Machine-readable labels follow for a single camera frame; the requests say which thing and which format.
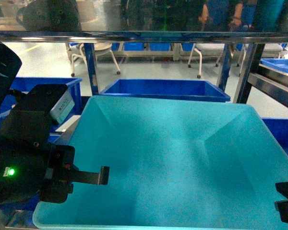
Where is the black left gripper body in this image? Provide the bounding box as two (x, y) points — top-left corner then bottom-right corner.
(0, 83), (76, 204)

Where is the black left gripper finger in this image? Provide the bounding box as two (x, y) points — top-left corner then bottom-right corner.
(71, 166), (110, 185)

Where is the teal plastic bin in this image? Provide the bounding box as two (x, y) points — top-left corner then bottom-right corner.
(33, 96), (288, 230)

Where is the blue bin lower right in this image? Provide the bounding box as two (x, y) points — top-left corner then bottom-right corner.
(263, 118), (288, 155)

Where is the blue bin far left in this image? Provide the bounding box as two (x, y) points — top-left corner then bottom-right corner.
(0, 77), (82, 133)

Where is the blue bin behind teal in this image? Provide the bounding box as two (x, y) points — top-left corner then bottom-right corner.
(99, 79), (230, 103)

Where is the white stool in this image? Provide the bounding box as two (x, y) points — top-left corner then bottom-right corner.
(67, 43), (120, 77)

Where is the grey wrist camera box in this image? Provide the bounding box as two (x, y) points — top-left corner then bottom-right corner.
(49, 91), (75, 125)

